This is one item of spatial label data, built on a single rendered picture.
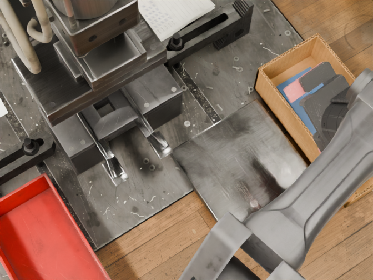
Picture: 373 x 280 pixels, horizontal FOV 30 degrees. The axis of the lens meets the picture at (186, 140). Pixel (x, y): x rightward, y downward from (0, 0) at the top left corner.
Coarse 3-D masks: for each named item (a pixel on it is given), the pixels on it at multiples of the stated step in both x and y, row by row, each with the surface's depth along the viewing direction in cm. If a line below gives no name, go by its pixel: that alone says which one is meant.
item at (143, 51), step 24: (144, 24) 93; (48, 48) 92; (96, 48) 87; (120, 48) 87; (144, 48) 92; (24, 72) 91; (48, 72) 91; (72, 72) 89; (96, 72) 86; (120, 72) 88; (144, 72) 94; (48, 96) 89; (72, 96) 89; (96, 96) 92; (48, 120) 90
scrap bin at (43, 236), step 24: (24, 192) 105; (48, 192) 109; (0, 216) 108; (24, 216) 108; (48, 216) 108; (72, 216) 102; (0, 240) 106; (24, 240) 106; (48, 240) 106; (72, 240) 106; (24, 264) 105; (48, 264) 105; (72, 264) 105; (96, 264) 105
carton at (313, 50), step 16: (304, 48) 114; (320, 48) 114; (272, 64) 111; (288, 64) 116; (304, 64) 118; (336, 64) 112; (256, 80) 113; (272, 80) 117; (352, 80) 110; (272, 96) 111; (288, 112) 109; (288, 128) 112; (304, 128) 106; (304, 144) 110; (368, 192) 109
